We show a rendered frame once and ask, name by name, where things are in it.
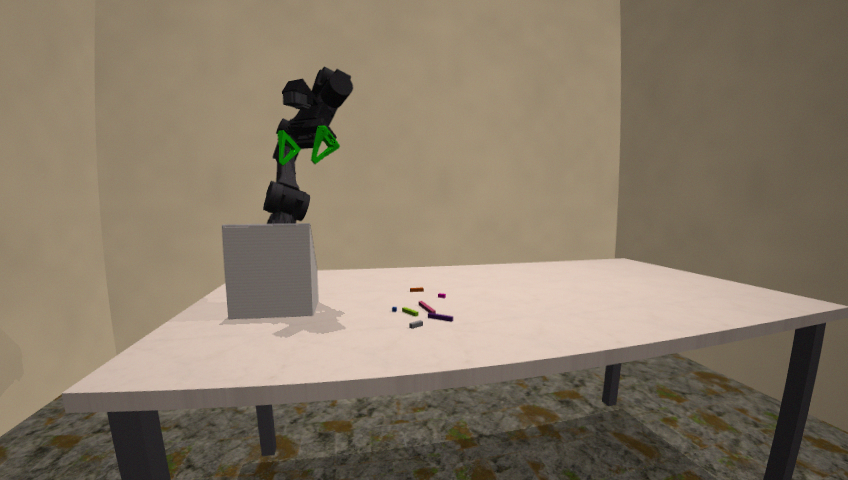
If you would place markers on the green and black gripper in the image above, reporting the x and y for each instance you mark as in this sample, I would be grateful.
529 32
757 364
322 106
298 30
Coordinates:
310 128

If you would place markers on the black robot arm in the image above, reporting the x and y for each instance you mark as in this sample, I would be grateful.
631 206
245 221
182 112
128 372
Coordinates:
286 203

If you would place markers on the pink rod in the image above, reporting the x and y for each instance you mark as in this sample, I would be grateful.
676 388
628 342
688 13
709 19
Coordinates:
426 307

